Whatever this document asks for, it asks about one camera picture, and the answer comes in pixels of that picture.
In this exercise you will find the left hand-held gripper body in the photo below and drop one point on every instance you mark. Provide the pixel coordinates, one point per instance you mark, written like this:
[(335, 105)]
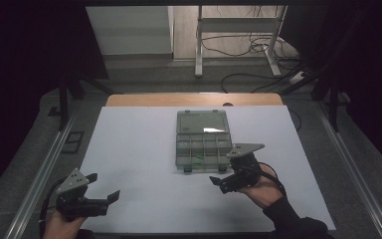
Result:
[(74, 203)]

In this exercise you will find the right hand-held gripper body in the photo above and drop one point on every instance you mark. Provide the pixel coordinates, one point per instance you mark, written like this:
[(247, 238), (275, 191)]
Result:
[(245, 172)]

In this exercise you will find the grey clear compartment organizer box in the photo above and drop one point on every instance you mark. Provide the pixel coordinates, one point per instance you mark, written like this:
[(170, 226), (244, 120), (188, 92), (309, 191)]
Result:
[(202, 142)]

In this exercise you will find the person's right hand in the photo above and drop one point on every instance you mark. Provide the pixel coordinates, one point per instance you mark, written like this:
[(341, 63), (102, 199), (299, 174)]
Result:
[(263, 192)]

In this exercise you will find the person's left hand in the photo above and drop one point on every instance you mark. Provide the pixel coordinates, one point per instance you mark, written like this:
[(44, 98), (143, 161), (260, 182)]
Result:
[(59, 229)]

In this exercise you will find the white board mat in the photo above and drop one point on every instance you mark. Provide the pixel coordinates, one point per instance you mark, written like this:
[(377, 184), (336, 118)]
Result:
[(139, 156)]

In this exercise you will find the black metal stand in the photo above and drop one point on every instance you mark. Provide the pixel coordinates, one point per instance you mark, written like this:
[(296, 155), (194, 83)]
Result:
[(334, 99), (63, 99)]

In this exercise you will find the wooden table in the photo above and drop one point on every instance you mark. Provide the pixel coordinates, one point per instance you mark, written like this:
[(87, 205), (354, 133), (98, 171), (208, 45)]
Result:
[(185, 99)]

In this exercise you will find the white power strip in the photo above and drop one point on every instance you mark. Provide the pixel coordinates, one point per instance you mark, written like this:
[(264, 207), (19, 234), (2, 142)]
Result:
[(297, 77)]

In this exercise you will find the white cabinet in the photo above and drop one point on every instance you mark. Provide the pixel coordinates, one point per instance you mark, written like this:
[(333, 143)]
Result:
[(129, 30)]

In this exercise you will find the black floor frame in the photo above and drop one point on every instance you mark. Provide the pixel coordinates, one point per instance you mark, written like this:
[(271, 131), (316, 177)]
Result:
[(73, 142)]

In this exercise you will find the aluminium rail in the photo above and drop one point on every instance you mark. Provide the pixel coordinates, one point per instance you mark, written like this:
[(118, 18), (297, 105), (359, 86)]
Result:
[(36, 186), (354, 172)]

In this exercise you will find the white metal stand frame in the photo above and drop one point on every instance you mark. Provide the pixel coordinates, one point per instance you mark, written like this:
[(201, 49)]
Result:
[(199, 49)]

